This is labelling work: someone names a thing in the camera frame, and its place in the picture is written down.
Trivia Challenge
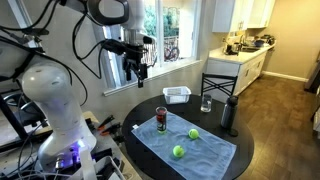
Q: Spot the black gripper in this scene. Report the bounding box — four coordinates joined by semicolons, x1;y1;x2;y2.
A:
121;42;151;89

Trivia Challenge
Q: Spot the yellow-green tennis ball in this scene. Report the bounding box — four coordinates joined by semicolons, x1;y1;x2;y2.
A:
187;128;200;140
157;123;167;135
172;145;185;159

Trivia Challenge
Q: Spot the white plastic container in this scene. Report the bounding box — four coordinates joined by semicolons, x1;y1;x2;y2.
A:
162;85;192;105

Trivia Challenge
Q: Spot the red black tennis ball can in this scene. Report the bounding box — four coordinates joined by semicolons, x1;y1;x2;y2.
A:
155;106;168;135

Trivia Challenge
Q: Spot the orange black clamp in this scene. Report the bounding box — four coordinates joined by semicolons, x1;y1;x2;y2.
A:
99;122;123;137
97;114;116;131

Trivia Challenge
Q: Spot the white framed window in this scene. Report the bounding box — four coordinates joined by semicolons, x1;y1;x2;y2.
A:
102;0;203;98

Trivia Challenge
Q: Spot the clear glass mug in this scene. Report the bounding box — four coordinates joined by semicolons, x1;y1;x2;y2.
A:
200;93;213;113

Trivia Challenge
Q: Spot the black metal chair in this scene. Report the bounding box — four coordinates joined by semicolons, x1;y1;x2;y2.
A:
200;72;239;98

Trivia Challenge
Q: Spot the round black table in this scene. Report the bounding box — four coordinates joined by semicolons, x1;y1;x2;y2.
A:
121;94;255;180

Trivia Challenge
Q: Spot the black countertop appliance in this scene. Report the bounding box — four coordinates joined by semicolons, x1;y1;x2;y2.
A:
224;41;242;56

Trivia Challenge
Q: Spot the black water bottle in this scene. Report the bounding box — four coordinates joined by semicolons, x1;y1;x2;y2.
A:
220;95;240;131

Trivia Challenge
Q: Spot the light blue towel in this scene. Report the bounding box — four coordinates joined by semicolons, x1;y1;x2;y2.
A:
130;111;238;180

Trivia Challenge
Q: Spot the white kitchen counter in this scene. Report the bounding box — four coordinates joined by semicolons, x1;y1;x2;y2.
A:
205;41;277;98

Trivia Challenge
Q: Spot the white upper kitchen cabinet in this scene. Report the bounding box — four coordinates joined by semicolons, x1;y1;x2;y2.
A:
211;0;254;33
248;0;277;29

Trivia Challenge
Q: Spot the black metal stand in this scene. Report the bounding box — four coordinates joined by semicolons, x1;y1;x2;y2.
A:
0;91;51;154

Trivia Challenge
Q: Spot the black base cable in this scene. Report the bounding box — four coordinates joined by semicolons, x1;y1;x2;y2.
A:
0;26;89;108

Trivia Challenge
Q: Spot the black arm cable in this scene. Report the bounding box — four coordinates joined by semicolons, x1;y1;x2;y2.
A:
71;12;113;81

